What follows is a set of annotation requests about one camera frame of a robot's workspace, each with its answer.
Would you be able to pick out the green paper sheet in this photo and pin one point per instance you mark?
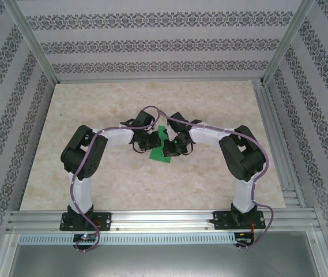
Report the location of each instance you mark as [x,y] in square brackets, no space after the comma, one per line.
[158,154]

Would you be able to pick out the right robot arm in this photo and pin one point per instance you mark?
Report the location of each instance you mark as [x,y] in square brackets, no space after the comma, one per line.
[245,187]

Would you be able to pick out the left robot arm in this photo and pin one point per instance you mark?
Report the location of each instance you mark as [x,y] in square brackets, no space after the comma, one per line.
[80,190]

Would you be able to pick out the grey metal tray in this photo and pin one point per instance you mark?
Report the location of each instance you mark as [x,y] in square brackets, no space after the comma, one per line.
[163,262]

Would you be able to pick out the small controller circuit board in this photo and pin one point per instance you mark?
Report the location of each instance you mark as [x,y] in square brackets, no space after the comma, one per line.
[243,238]
[86,238]

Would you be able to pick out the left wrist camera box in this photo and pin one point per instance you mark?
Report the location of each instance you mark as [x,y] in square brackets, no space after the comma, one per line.
[152,127]

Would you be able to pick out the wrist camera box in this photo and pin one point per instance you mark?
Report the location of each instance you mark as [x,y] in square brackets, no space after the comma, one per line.
[152,127]
[168,127]

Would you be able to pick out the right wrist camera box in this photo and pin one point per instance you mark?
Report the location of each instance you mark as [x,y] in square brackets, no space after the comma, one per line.
[168,127]

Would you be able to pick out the long aluminium mounting rail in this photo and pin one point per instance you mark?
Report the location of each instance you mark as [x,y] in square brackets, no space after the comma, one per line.
[163,219]

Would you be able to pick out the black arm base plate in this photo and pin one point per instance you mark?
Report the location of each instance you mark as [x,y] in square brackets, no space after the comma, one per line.
[106,220]
[221,219]

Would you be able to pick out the aluminium side rail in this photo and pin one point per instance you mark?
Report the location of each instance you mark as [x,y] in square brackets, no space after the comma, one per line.
[267,115]

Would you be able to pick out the aluminium frame post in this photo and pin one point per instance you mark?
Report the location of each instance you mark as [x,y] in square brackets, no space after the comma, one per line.
[287,43]
[34,43]

